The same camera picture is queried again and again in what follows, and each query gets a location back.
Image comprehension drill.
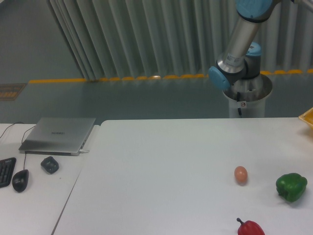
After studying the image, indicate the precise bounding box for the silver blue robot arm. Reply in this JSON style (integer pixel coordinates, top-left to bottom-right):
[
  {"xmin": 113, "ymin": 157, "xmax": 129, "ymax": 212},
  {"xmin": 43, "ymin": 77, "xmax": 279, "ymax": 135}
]
[{"xmin": 208, "ymin": 0, "xmax": 280, "ymax": 90}]

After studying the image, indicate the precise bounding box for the red bell pepper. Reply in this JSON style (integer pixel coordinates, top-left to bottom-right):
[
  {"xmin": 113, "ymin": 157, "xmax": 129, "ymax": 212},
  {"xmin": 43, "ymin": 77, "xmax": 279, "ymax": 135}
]
[{"xmin": 237, "ymin": 218, "xmax": 265, "ymax": 235}]

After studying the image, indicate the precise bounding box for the silver closed laptop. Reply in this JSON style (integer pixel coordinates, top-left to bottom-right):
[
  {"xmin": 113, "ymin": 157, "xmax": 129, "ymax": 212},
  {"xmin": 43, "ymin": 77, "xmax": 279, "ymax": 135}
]
[{"xmin": 19, "ymin": 117, "xmax": 96, "ymax": 156}]

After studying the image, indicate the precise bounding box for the brown egg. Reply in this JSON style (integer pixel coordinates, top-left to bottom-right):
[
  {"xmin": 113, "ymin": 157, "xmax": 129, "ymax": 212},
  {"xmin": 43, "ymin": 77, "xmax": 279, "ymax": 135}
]
[{"xmin": 234, "ymin": 166, "xmax": 248, "ymax": 185}]

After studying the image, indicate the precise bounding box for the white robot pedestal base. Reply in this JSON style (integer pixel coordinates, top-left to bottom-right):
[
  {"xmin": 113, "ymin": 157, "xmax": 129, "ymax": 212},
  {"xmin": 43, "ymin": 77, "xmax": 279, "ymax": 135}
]
[{"xmin": 223, "ymin": 74, "xmax": 272, "ymax": 118}]

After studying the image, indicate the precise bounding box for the green bell pepper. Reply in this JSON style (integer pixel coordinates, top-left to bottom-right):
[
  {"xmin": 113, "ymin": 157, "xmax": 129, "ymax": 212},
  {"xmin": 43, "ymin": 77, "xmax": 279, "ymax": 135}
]
[{"xmin": 276, "ymin": 173, "xmax": 308, "ymax": 202}]

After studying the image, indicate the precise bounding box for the small black case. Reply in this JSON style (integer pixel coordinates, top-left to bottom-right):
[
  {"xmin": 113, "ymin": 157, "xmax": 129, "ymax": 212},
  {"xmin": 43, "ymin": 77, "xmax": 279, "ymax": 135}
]
[{"xmin": 41, "ymin": 156, "xmax": 59, "ymax": 174}]

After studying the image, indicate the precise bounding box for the black mouse cable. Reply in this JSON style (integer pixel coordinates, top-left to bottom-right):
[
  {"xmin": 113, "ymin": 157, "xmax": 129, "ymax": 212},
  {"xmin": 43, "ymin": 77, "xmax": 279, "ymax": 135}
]
[{"xmin": 21, "ymin": 128, "xmax": 37, "ymax": 170}]

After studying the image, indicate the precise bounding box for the black computer mouse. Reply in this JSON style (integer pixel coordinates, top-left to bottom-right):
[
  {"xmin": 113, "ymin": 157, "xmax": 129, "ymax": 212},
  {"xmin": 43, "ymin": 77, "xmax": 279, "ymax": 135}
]
[{"xmin": 12, "ymin": 169, "xmax": 29, "ymax": 193}]

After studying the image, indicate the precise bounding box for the yellow basket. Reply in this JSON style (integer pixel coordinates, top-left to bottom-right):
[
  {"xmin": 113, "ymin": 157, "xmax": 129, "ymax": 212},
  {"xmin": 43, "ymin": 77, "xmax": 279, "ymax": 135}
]
[{"xmin": 298, "ymin": 108, "xmax": 313, "ymax": 129}]

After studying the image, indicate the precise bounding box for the black pedestal cable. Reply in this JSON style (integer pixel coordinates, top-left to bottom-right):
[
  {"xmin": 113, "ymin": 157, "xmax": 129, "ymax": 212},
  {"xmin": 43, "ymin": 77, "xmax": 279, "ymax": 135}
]
[{"xmin": 236, "ymin": 92, "xmax": 243, "ymax": 117}]

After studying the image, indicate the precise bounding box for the black keyboard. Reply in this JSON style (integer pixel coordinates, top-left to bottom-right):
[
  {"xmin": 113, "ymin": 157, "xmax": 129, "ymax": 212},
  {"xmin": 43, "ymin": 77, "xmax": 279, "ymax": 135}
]
[{"xmin": 0, "ymin": 157, "xmax": 16, "ymax": 188}]

